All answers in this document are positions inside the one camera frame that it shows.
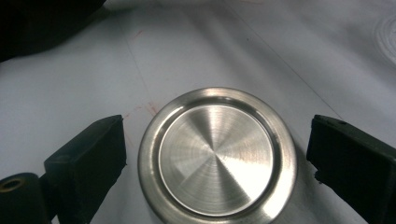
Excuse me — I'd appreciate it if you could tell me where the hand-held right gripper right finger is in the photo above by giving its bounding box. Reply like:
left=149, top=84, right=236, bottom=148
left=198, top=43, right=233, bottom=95
left=305, top=114, right=396, bottom=224

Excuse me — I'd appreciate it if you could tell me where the clear glass jar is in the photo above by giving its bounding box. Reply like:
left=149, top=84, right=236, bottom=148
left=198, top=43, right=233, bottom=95
left=371, top=12, right=396, bottom=67

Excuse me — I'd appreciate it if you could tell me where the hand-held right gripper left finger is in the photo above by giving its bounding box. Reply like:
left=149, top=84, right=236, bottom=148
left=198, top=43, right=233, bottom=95
left=43, top=114, right=128, bottom=224

